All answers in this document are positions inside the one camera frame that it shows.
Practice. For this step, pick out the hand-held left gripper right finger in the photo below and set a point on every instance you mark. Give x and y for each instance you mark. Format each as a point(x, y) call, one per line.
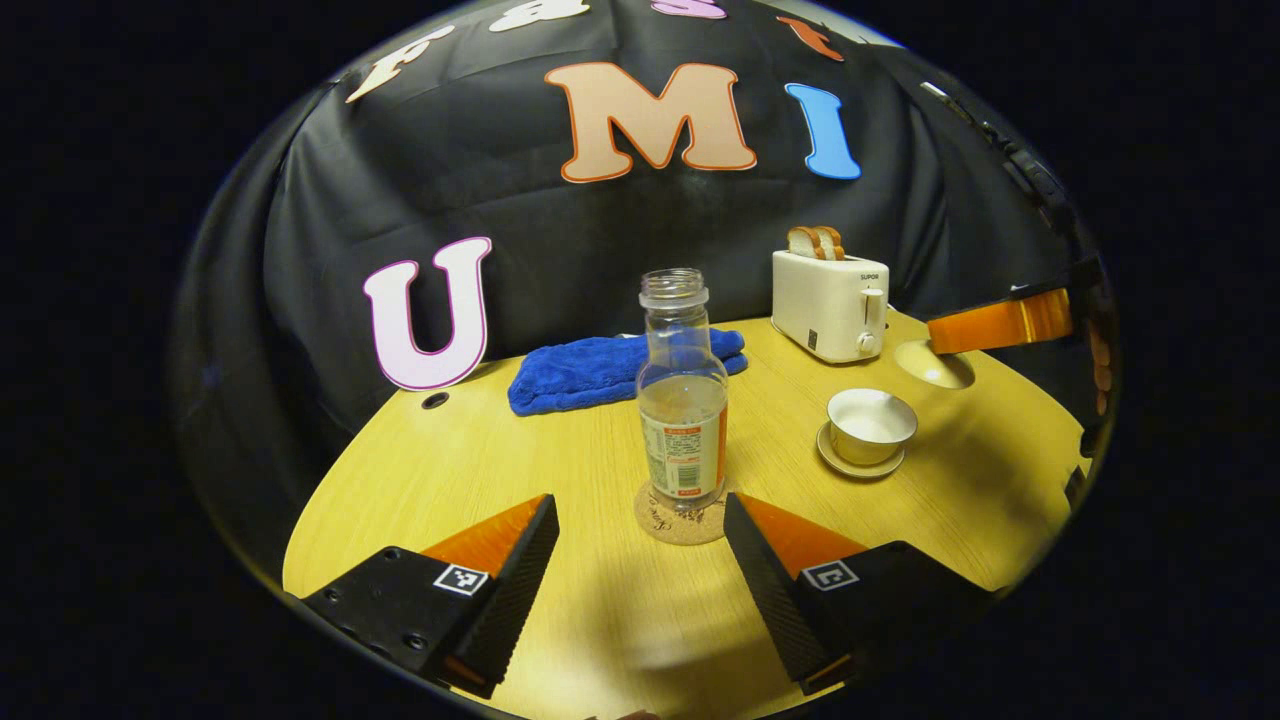
point(775, 600)

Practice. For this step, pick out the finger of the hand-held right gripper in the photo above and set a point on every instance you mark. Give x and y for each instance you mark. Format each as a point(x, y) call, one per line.
point(1000, 325)

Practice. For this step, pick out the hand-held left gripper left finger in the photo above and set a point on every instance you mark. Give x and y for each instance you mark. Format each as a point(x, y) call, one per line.
point(515, 590)

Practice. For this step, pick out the round cork coaster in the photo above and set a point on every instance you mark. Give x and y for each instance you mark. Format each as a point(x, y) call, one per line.
point(660, 525)

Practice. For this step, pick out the white teacup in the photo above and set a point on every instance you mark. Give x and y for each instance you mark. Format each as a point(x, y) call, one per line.
point(870, 425)

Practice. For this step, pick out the clear water bottle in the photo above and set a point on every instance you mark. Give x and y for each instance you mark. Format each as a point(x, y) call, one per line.
point(682, 420)

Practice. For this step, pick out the beige saucer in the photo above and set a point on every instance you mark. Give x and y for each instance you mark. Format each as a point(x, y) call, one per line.
point(850, 465)

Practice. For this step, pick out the white toaster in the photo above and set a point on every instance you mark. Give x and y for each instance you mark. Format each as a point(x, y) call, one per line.
point(825, 305)

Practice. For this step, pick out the toasted bread slice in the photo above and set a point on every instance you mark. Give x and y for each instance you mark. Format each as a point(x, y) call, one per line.
point(833, 242)
point(802, 242)

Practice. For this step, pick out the blue towel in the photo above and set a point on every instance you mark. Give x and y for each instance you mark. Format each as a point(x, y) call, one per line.
point(590, 370)

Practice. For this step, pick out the black backdrop cloth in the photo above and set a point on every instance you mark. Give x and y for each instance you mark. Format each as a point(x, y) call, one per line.
point(600, 260)

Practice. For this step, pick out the dark metal frame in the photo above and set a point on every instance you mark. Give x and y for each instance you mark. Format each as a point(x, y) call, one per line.
point(1030, 170)

